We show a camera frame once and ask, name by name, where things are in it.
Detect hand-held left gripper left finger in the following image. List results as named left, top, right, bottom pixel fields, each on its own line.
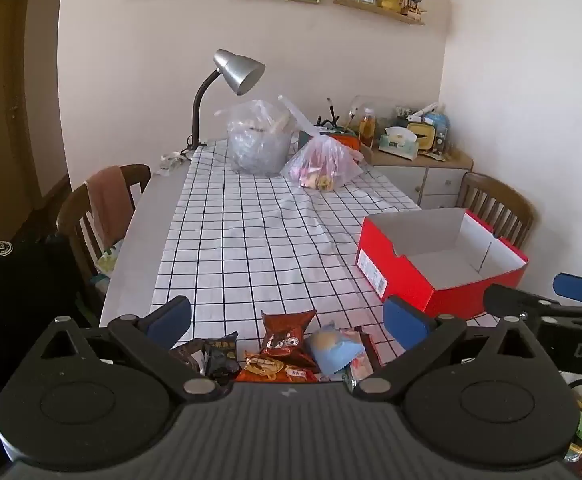
left=36, top=296, right=224, bottom=405

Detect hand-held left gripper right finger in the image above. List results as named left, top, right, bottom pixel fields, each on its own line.
left=353, top=296, right=547, bottom=405

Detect red cardboard box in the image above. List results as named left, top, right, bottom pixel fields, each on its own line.
left=355, top=207, right=529, bottom=321

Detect brown white snack packet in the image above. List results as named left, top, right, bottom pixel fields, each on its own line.
left=171, top=338, right=207, bottom=376

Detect thin red snack packet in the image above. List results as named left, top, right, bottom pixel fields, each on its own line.
left=353, top=327, right=384, bottom=368

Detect black snack packet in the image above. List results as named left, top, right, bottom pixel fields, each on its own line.
left=203, top=331, right=242, bottom=380

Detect green pink snack packet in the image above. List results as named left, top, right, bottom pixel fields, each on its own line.
left=343, top=352, right=374, bottom=393

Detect light blue snack packet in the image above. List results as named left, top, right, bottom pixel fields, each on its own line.
left=305, top=324, right=367, bottom=376

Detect red noodle snack packet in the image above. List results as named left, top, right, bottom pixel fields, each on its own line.
left=235, top=354, right=318, bottom=383

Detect dark brown snack packet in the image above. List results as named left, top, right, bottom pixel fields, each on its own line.
left=260, top=309, right=318, bottom=373

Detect clear plastic bag pink snacks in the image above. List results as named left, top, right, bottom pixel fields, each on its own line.
left=278, top=95, right=367, bottom=192

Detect floral seat cushion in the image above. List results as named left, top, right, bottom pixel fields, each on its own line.
left=93, top=240, right=124, bottom=286

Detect wooden chair dark seat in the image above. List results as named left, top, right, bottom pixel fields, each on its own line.
left=455, top=172, right=536, bottom=251

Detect white checkered tablecloth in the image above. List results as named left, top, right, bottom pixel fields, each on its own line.
left=148, top=137, right=502, bottom=376

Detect pink cloth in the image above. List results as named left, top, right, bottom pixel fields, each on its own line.
left=87, top=166, right=136, bottom=246

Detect white cabinet wooden top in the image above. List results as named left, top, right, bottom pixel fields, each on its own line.
left=361, top=145, right=473, bottom=211

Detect white power strip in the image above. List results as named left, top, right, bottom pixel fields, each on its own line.
left=153, top=150, right=192, bottom=176

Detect black bag white logo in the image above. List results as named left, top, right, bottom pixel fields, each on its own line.
left=0, top=237, right=102, bottom=480

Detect green white tissue box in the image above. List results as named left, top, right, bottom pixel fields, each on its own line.
left=377, top=127, right=420, bottom=161

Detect yellow tissue holder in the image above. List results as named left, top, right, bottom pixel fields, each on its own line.
left=406, top=121, right=439, bottom=153

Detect clear plastic bag grey contents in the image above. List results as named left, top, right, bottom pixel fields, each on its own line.
left=214, top=99, right=302, bottom=177

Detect orange pencil bag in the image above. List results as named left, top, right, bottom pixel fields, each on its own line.
left=298, top=129, right=363, bottom=153

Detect white tube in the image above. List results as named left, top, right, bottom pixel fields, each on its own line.
left=408, top=102, right=444, bottom=121

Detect silver desk lamp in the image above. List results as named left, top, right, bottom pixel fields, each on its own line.
left=178, top=49, right=267, bottom=161

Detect brown wooden door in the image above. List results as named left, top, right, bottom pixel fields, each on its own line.
left=0, top=0, right=39, bottom=243

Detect wooden wall shelf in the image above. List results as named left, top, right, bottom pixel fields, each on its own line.
left=333, top=0, right=427, bottom=26

